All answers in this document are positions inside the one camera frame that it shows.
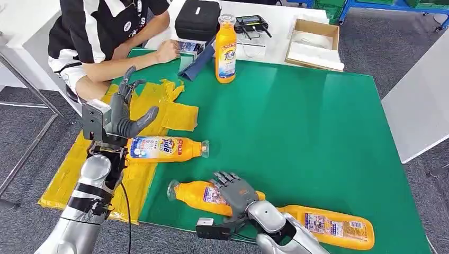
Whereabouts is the robot right wrist camera box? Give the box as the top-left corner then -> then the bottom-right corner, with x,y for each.
195,217 -> 233,241

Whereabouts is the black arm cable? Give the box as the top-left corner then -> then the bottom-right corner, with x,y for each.
119,182 -> 133,254

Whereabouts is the black stool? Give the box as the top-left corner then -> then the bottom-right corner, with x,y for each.
64,84 -> 87,106

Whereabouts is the white cable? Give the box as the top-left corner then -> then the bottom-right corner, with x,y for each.
238,35 -> 268,60

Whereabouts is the black device with antennas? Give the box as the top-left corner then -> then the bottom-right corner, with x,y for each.
234,14 -> 273,40

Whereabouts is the orange detergent bottle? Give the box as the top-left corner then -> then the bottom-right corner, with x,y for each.
125,135 -> 210,165
167,179 -> 266,217
214,13 -> 238,85
276,205 -> 375,251

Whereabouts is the white desk with metal legs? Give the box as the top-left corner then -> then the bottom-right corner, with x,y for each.
0,0 -> 85,208

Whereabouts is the person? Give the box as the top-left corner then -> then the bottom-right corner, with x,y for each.
47,0 -> 182,106

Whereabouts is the green plastic crate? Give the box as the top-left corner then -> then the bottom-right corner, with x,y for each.
313,0 -> 348,25

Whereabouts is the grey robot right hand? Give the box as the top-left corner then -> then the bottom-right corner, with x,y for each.
209,171 -> 261,224

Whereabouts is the green table mat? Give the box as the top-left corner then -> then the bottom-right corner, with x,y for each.
111,48 -> 433,254

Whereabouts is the black zip carrying case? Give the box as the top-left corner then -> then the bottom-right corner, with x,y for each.
174,0 -> 222,42

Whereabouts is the white foam padding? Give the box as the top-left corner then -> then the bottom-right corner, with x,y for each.
287,30 -> 346,71

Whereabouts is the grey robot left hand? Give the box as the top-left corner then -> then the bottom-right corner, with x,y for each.
105,66 -> 159,140

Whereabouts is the blue folio case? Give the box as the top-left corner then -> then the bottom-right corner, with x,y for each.
177,34 -> 219,81

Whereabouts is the robot left wrist camera box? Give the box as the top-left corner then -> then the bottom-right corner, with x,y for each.
81,98 -> 113,142

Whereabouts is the yellow taped sheet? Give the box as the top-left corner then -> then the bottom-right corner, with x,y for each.
38,78 -> 200,225

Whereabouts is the robot wrist camera box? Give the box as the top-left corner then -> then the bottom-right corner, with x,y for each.
81,98 -> 113,142
195,217 -> 233,241

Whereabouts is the cardboard box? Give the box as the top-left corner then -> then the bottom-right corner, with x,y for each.
284,18 -> 346,72

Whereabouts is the smartphone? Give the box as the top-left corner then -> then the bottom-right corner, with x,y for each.
176,40 -> 205,57

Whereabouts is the grey side table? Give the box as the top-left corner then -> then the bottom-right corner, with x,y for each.
381,27 -> 449,165

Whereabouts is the blue metal rack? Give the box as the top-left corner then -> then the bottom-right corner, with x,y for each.
283,0 -> 449,32

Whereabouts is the person's right hand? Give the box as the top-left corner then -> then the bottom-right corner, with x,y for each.
154,39 -> 182,65

